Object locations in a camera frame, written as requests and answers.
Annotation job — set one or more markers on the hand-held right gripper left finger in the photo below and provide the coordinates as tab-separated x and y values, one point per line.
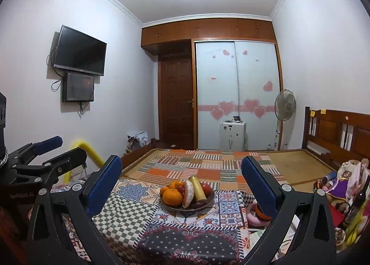
102	189

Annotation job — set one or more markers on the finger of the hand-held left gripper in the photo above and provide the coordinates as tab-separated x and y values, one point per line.
69	161
49	143

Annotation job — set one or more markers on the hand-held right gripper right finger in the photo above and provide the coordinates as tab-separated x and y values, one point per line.
258	189

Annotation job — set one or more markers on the yellow corn cob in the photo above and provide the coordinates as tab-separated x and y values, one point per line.
199	188

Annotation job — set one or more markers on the dark red date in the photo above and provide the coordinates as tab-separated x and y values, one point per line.
199	204
181	189

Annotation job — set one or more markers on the small mandarin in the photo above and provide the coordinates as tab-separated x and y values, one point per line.
164	189

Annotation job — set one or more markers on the reddish sweet potato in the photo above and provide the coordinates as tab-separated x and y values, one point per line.
189	194

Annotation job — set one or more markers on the large orange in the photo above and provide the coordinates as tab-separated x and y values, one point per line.
172	197

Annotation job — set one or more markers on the dark purple plate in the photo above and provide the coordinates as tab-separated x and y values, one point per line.
176	208

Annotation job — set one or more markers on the person's left forearm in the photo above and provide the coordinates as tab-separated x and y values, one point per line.
10	230

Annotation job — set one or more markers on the yellow pipe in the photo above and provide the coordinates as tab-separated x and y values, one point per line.
86	152

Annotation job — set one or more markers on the woven bed mat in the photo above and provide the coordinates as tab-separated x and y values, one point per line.
300	166

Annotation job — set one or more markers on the red tomato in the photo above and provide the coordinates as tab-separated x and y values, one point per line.
206	188

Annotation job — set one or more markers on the striped patchwork blanket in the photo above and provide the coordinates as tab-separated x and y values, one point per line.
208	166

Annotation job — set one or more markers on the white appliance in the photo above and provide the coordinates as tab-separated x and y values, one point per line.
232	136

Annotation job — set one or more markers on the pile of bags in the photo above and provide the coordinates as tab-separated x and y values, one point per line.
137	141

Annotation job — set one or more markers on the patterned tablecloth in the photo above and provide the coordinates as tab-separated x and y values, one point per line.
162	233

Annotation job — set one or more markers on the medium orange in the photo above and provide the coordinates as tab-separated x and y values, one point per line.
177	184

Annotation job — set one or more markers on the white standing fan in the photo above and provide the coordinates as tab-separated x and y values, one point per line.
284	106

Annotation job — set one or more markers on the dark glass bottle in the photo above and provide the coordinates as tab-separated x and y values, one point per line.
355	208

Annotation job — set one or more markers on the wardrobe with heart stickers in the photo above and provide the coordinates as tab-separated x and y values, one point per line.
237	80

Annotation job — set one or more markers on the brown wooden door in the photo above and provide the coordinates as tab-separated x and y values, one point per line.
177	100

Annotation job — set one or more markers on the wooden overhead cabinet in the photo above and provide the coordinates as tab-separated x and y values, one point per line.
208	31

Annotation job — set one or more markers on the small black wall monitor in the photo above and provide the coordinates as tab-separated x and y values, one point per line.
78	87

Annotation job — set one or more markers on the black wall television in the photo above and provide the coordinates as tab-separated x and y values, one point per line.
79	51

